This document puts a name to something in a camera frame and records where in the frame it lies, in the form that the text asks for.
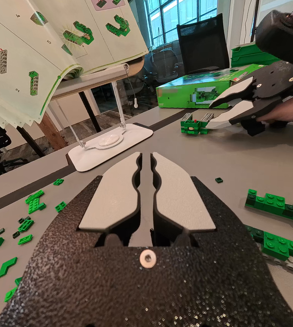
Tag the building instruction booklet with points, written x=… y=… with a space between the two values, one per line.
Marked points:
x=34 y=51

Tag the green L-shaped flat tile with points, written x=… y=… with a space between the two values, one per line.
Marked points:
x=6 y=266

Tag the white board panel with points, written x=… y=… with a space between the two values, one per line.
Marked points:
x=276 y=5

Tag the black mesh office chair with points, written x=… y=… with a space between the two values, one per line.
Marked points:
x=200 y=43

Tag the white book stand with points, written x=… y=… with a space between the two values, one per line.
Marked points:
x=136 y=138

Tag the green narrow jumper plate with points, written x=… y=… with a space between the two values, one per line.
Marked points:
x=25 y=239

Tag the black stand pole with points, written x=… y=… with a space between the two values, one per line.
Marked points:
x=254 y=23

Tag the green plastic tray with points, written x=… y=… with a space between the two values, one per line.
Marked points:
x=241 y=57

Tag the medium green studded plate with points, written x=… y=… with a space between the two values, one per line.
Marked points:
x=34 y=207

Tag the black tape strip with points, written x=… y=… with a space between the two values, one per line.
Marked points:
x=21 y=190

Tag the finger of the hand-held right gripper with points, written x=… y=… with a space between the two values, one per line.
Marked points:
x=234 y=111
x=234 y=93

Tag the small green grey brick assembly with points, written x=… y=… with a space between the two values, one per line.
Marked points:
x=190 y=125

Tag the wooden post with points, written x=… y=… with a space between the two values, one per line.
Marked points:
x=52 y=135

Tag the dark green stepped piece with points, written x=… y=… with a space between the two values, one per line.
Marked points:
x=21 y=220

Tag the long green holed plate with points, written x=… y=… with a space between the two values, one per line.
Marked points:
x=34 y=196

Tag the green toy set box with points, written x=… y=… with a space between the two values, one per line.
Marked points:
x=184 y=101

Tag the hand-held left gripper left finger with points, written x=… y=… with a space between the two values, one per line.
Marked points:
x=113 y=199

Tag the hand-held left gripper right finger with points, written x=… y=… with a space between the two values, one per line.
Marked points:
x=182 y=201

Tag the grey desk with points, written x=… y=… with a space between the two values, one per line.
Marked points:
x=213 y=158

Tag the green square jumper plate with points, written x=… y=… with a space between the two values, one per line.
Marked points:
x=26 y=225

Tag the large paned window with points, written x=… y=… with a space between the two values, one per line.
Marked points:
x=182 y=12

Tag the small green plate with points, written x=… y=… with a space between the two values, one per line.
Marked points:
x=60 y=207
x=58 y=182

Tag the wooden desk with black legs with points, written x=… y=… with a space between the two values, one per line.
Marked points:
x=90 y=112

